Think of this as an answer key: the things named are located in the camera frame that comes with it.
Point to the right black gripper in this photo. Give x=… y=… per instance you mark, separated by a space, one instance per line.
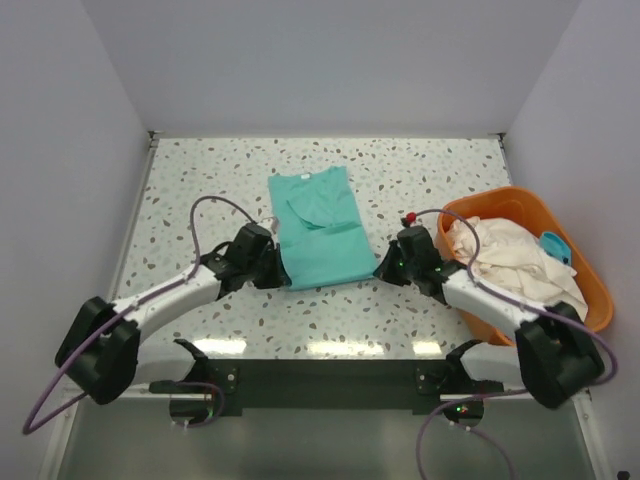
x=393 y=263

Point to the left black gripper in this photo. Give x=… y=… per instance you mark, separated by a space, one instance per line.
x=272 y=267

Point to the teal t-shirt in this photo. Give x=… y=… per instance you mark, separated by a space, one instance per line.
x=322 y=239

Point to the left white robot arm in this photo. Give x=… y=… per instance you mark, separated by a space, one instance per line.
x=106 y=367

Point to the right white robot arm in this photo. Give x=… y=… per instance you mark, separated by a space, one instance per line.
x=553 y=355

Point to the cream white garment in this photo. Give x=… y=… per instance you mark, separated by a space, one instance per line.
x=511 y=258

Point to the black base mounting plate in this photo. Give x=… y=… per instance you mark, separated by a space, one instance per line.
x=234 y=386

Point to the light blue garment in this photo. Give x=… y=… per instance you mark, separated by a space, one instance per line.
x=556 y=247

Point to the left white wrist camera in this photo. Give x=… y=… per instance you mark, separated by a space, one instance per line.
x=270 y=223

